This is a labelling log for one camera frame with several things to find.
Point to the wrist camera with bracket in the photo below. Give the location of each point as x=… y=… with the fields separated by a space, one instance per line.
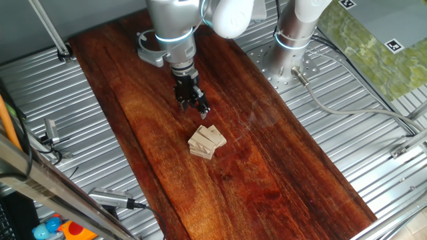
x=151 y=57

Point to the metal frame bar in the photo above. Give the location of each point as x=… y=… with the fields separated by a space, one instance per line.
x=50 y=186

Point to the white power strip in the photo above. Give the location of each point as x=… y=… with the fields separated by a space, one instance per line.
x=261 y=13

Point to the aluminium pole with clamp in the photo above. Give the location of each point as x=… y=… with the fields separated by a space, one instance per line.
x=50 y=30

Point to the blue plastic toy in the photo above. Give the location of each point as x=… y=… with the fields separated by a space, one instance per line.
x=53 y=224

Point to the black keyboard device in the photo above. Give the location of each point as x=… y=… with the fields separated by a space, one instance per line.
x=20 y=213

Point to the brown wooden board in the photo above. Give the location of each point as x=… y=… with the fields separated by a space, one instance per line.
x=267 y=166

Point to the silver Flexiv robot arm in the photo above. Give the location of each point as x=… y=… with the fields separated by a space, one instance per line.
x=173 y=23

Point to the small black white fiducial marker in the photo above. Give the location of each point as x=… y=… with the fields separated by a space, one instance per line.
x=347 y=3
x=394 y=46

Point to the aluminium corner bracket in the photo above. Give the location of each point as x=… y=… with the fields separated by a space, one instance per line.
x=398 y=151

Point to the orange pole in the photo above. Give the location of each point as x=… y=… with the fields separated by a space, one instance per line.
x=6 y=123

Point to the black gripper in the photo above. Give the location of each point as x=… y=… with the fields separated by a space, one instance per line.
x=187 y=90

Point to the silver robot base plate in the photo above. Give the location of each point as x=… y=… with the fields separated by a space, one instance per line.
x=310 y=66

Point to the orange emergency stop box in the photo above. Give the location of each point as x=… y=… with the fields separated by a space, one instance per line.
x=75 y=230

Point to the grey calibration board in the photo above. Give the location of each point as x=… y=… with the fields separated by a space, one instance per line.
x=393 y=16

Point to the aluminium frame rail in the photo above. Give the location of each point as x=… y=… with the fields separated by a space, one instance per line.
x=393 y=220

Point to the small grey camera on mount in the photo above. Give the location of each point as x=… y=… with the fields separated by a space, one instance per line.
x=51 y=130

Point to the wooden Jenga block tower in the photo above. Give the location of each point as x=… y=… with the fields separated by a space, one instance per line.
x=207 y=141

